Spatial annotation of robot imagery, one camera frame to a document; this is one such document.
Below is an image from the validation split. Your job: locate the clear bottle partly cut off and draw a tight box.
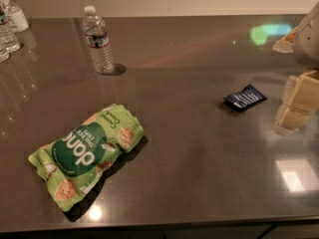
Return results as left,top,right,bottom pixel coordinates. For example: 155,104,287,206
0,44,9,63

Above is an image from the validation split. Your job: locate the white pump sanitizer bottle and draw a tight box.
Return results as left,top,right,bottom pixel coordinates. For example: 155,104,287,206
0,0,29,33

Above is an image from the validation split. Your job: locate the dark blue snack packet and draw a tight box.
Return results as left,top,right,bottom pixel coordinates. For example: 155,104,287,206
223,84,267,113

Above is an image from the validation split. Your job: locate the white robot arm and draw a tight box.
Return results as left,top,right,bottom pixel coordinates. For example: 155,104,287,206
274,2,319,135

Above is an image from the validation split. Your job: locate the green rice chip bag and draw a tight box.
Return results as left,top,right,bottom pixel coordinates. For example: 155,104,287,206
29,104,144,212

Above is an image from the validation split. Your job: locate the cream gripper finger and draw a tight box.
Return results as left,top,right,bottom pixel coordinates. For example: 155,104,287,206
282,71,319,114
274,104,313,135

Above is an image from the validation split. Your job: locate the clear plastic water bottle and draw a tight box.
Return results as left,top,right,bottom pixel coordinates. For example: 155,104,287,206
83,6,115,75

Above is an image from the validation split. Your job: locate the water bottle at left edge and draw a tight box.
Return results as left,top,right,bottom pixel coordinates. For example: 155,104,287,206
0,7,21,53

